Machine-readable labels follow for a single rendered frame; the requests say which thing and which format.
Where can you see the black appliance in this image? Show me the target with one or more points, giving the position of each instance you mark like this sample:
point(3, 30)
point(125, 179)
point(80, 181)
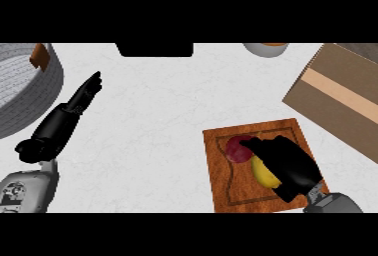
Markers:
point(156, 50)

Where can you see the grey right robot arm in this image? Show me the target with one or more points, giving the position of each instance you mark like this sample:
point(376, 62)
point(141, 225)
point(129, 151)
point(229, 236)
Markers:
point(328, 200)

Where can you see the brown wooden cutting board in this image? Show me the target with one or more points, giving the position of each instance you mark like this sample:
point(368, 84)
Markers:
point(237, 186)

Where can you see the red apple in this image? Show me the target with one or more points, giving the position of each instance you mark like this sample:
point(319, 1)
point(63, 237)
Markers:
point(237, 151)

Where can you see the brown cardboard box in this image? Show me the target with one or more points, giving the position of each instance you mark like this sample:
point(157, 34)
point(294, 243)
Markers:
point(340, 96)

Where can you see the grey round basket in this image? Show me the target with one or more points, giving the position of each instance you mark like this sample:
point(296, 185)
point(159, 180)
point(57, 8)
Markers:
point(23, 86)

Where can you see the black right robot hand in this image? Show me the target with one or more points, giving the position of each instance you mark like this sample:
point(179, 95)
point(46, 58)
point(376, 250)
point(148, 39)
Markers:
point(288, 163)

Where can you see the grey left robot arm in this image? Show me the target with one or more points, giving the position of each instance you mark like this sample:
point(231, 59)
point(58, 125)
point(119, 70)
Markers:
point(27, 193)

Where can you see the grey round cup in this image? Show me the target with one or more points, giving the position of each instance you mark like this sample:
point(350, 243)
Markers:
point(266, 49)

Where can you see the yellow lemon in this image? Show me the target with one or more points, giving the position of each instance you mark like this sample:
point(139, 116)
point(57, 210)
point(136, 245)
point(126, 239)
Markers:
point(265, 175)

